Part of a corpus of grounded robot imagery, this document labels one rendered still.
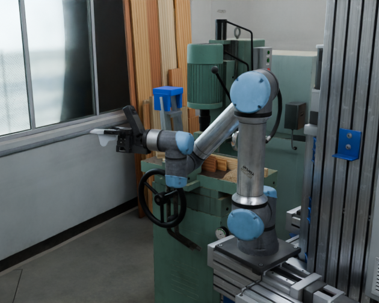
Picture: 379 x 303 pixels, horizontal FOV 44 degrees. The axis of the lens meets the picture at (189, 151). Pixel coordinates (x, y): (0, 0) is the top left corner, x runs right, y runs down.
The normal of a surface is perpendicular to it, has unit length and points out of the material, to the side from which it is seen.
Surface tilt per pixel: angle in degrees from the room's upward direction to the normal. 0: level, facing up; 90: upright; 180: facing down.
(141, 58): 87
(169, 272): 90
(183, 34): 86
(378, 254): 90
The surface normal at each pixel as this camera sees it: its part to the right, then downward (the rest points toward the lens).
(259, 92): -0.39, 0.12
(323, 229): -0.75, 0.18
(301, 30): -0.55, 0.22
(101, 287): 0.00, -0.96
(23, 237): 0.83, 0.15
